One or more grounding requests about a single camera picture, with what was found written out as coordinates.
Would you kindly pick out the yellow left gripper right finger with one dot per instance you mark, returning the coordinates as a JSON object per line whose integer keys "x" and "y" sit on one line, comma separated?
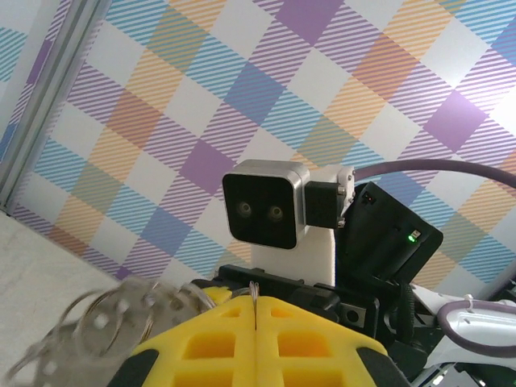
{"x": 342, "y": 363}

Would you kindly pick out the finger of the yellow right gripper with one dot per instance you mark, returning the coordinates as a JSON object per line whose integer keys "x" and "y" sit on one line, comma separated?
{"x": 215, "y": 296}

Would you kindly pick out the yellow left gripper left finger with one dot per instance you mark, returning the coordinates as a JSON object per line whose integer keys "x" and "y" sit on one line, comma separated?
{"x": 169, "y": 363}

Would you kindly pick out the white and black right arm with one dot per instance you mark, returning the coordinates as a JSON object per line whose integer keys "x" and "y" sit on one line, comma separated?
{"x": 488, "y": 326}

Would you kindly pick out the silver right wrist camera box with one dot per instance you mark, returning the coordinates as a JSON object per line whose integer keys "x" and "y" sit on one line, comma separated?
{"x": 262, "y": 201}

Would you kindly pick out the aluminium corner post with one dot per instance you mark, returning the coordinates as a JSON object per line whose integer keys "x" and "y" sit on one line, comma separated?
{"x": 44, "y": 92}

